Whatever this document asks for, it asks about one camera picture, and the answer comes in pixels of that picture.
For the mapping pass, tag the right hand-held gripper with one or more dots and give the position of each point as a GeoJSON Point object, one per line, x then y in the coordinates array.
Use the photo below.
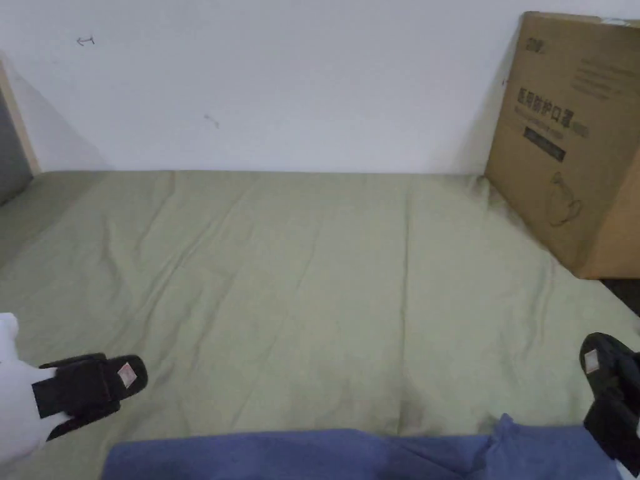
{"type": "Point", "coordinates": [615, 430]}

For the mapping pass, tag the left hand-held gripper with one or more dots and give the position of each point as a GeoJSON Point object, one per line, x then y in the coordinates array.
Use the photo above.
{"type": "Point", "coordinates": [20, 400]}

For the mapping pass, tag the blue garment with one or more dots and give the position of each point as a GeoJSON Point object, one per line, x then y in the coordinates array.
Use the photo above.
{"type": "Point", "coordinates": [310, 457]}

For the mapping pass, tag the bed with pale green sheet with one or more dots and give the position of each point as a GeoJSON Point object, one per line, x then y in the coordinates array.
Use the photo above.
{"type": "Point", "coordinates": [300, 275]}

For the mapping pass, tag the brown cardboard carton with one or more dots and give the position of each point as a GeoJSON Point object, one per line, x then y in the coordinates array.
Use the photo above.
{"type": "Point", "coordinates": [560, 125]}

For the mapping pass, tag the grey headboard with wooden frame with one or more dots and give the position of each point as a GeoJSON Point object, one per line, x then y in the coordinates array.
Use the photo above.
{"type": "Point", "coordinates": [10, 150]}

